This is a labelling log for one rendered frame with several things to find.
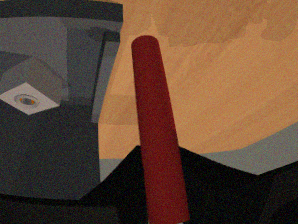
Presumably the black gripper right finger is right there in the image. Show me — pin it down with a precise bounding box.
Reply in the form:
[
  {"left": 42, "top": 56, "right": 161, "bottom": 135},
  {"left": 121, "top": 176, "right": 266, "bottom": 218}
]
[{"left": 180, "top": 147, "right": 298, "bottom": 224}]

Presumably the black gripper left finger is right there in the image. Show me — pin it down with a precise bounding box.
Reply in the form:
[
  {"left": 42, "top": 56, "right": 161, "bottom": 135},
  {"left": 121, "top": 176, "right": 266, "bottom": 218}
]
[{"left": 0, "top": 145, "right": 149, "bottom": 224}]

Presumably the dark red peg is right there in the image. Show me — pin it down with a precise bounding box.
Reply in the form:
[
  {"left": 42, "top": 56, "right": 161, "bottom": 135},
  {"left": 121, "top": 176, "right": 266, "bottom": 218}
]
[{"left": 130, "top": 35, "right": 190, "bottom": 224}]

